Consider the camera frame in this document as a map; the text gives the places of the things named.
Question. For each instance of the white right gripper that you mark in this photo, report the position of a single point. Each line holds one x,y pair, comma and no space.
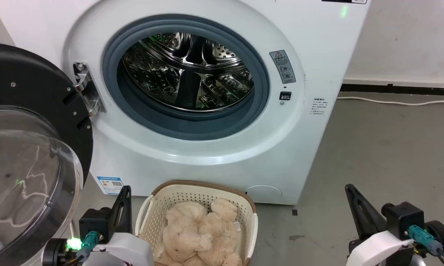
378,249

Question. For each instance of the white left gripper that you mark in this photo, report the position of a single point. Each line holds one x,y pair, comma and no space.
131,249

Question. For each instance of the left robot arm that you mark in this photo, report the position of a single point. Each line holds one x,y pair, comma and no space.
55,253

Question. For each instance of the white front-load washing machine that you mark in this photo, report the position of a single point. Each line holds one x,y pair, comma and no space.
214,155

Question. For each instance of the black washer door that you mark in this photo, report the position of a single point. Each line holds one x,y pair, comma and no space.
26,92

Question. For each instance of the blue energy label sticker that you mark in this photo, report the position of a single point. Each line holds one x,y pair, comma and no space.
110,184

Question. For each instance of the cream plastic laundry basket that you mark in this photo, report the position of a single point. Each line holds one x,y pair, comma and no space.
192,192

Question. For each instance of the beige plush teddy bear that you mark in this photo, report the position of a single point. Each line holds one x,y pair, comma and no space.
199,232

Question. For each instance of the round filter cover flap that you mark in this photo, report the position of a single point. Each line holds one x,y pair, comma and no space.
263,194

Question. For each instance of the small printed text sticker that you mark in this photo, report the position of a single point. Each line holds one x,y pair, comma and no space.
319,107

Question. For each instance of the metal door hinge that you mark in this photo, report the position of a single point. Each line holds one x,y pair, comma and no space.
87,88

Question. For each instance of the black door latch socket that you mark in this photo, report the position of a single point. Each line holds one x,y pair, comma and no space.
285,96

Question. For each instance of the stainless steel washer drum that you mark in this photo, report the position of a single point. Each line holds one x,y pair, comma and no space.
186,74

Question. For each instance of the grey rubber door gasket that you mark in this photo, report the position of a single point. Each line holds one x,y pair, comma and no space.
260,92

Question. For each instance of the grey warning sticker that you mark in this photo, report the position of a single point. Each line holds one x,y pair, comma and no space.
282,67

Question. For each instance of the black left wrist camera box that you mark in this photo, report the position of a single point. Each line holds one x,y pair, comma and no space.
94,223

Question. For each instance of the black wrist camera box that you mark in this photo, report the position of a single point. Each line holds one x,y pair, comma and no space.
94,223
404,218

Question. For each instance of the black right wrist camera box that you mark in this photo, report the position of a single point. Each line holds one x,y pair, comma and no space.
404,218

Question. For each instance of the black wall baseboard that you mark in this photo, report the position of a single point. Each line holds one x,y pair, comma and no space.
391,89

